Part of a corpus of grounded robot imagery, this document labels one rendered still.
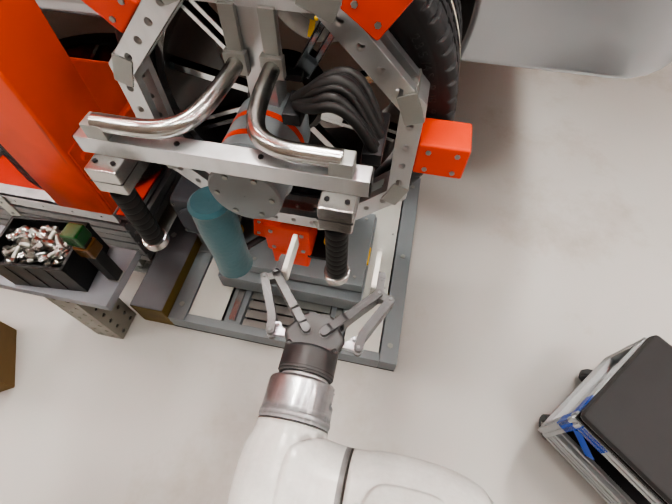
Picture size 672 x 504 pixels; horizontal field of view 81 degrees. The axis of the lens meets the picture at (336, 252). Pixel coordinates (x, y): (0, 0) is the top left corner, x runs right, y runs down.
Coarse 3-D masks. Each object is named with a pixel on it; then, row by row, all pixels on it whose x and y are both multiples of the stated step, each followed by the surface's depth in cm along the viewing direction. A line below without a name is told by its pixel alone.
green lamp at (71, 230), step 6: (66, 228) 86; (72, 228) 86; (78, 228) 86; (84, 228) 87; (60, 234) 85; (66, 234) 85; (72, 234) 85; (78, 234) 85; (84, 234) 87; (90, 234) 89; (66, 240) 86; (72, 240) 85; (78, 240) 86; (84, 240) 87; (78, 246) 87
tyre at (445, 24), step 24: (432, 0) 58; (456, 0) 70; (408, 24) 60; (432, 24) 59; (456, 24) 68; (408, 48) 63; (432, 48) 62; (456, 48) 67; (432, 72) 65; (456, 72) 66; (432, 96) 69; (456, 96) 70
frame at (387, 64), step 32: (160, 0) 57; (224, 0) 54; (256, 0) 53; (288, 0) 52; (320, 0) 51; (128, 32) 61; (160, 32) 60; (352, 32) 54; (128, 64) 66; (384, 64) 57; (128, 96) 72; (160, 96) 76; (416, 96) 60; (416, 128) 65; (384, 192) 80
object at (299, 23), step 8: (280, 16) 114; (288, 16) 114; (296, 16) 113; (304, 16) 113; (312, 16) 108; (288, 24) 116; (296, 24) 115; (304, 24) 115; (296, 32) 117; (304, 32) 117; (320, 40) 118; (336, 40) 117
